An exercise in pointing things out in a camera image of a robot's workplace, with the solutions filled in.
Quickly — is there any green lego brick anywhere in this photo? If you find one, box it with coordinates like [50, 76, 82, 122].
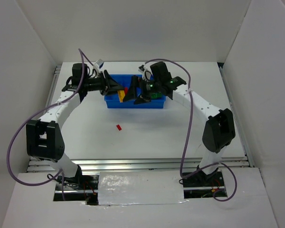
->
[151, 93, 162, 99]

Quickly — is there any red yellow lego cluster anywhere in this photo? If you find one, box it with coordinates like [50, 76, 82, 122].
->
[117, 87, 128, 103]

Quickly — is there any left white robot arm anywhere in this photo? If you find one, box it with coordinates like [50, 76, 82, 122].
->
[26, 60, 123, 186]

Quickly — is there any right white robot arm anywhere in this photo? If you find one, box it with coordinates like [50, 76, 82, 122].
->
[123, 58, 236, 180]

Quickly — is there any blue divided plastic bin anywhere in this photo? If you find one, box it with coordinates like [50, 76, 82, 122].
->
[104, 74, 166, 109]

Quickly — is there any white foil covered panel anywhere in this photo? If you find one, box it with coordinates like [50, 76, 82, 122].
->
[98, 171, 184, 206]

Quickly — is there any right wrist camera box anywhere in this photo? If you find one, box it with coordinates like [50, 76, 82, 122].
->
[138, 65, 152, 81]

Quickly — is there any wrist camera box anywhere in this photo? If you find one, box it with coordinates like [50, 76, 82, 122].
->
[138, 65, 152, 81]
[93, 59, 104, 71]

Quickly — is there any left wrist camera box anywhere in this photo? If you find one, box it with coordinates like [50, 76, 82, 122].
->
[93, 59, 104, 71]

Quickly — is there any aluminium front rail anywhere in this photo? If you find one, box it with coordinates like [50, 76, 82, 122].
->
[27, 157, 250, 173]

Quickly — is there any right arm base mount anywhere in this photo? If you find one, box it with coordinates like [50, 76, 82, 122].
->
[179, 171, 227, 199]

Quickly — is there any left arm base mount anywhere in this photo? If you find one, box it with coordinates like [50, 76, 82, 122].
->
[53, 175, 99, 206]

